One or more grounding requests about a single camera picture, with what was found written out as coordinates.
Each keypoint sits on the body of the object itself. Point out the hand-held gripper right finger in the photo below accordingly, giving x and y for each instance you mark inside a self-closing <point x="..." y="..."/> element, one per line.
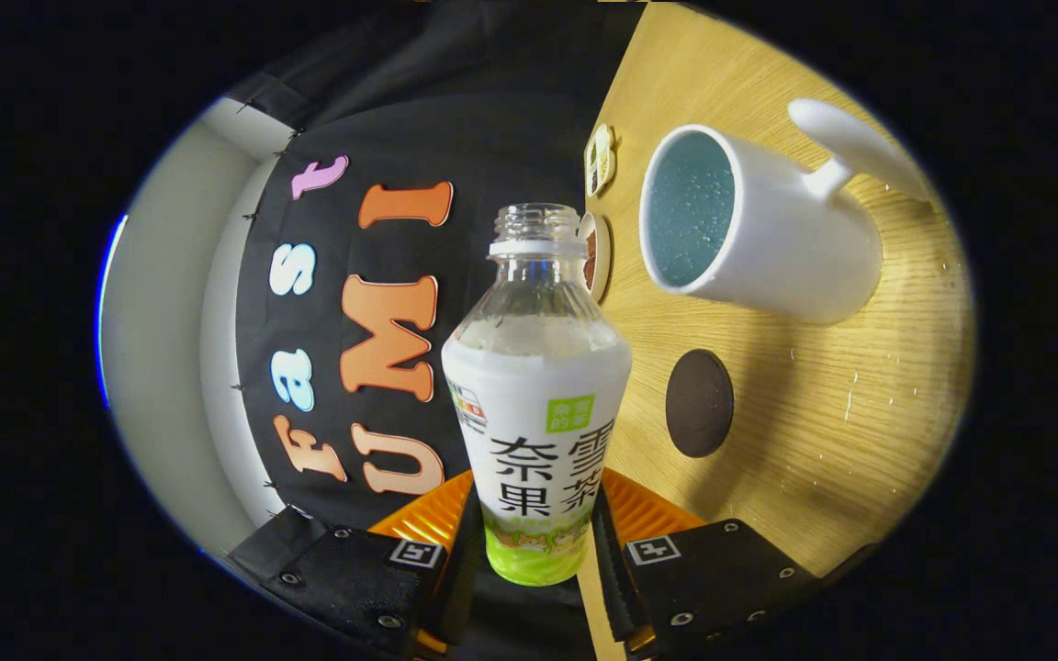
<point x="612" y="588"/>

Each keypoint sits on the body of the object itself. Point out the white divided spice dish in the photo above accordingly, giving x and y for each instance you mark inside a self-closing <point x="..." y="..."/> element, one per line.
<point x="601" y="161"/>

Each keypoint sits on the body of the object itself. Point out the dark brown round coaster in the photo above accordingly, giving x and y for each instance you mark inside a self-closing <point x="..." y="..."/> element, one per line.
<point x="699" y="404"/>

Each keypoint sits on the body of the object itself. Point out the clear juice bottle white label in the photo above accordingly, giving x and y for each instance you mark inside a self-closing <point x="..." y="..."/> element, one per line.
<point x="538" y="395"/>

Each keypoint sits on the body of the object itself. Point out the white plate with red powder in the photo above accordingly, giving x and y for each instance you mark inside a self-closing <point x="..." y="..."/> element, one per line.
<point x="599" y="262"/>

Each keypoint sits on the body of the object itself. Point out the white cup blue inside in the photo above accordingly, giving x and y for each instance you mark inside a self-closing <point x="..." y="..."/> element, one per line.
<point x="795" y="239"/>

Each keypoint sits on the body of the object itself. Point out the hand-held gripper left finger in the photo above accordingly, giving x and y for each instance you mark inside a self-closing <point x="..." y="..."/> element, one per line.
<point x="465" y="588"/>

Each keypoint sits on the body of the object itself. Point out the wooden table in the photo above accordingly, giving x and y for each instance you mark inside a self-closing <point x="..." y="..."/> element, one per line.
<point x="841" y="413"/>

